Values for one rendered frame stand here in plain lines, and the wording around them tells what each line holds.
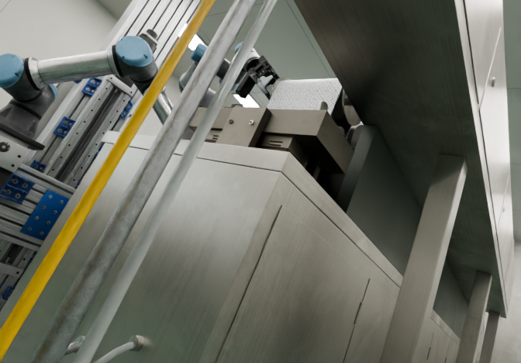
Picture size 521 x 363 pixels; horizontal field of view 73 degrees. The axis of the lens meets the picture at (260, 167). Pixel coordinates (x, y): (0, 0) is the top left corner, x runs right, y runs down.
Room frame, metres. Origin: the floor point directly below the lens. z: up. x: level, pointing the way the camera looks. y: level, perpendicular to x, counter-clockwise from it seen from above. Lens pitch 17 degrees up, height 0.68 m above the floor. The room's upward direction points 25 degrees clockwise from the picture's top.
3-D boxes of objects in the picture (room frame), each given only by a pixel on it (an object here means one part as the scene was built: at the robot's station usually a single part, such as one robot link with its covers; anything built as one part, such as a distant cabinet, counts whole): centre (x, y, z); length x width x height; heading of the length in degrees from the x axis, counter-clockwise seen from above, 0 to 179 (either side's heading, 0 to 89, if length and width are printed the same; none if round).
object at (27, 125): (1.35, 0.92, 0.87); 0.15 x 0.15 x 0.10
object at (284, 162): (1.71, -0.64, 0.88); 2.52 x 0.66 x 0.04; 138
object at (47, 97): (1.34, 0.92, 0.98); 0.13 x 0.12 x 0.14; 177
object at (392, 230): (1.60, -0.96, 1.02); 2.24 x 0.04 x 0.24; 138
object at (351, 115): (0.87, -0.17, 1.25); 0.15 x 0.01 x 0.15; 138
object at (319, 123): (0.80, 0.02, 1.00); 0.40 x 0.16 x 0.06; 48
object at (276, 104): (0.92, -0.03, 1.11); 0.23 x 0.01 x 0.18; 48
